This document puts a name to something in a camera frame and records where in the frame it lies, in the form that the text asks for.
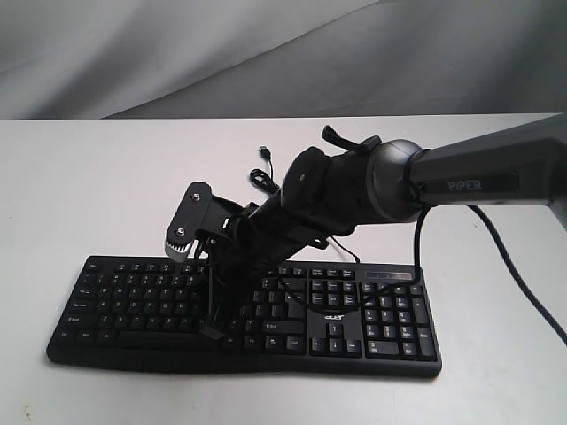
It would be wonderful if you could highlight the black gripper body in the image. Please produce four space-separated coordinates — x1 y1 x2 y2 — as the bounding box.
195 194 330 310

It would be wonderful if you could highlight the grey backdrop curtain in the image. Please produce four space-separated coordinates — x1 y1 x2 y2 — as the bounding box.
1 1 566 120

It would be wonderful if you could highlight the black acer keyboard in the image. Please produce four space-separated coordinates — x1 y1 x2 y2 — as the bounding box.
46 256 442 378

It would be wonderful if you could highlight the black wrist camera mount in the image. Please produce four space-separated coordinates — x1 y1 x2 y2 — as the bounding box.
165 182 241 264

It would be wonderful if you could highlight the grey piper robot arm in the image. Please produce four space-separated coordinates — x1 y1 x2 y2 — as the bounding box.
170 115 566 299

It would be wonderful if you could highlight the black usb cable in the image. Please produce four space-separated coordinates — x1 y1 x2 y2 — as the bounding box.
248 143 362 263

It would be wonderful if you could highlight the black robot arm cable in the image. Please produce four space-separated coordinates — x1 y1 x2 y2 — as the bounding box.
274 189 567 347

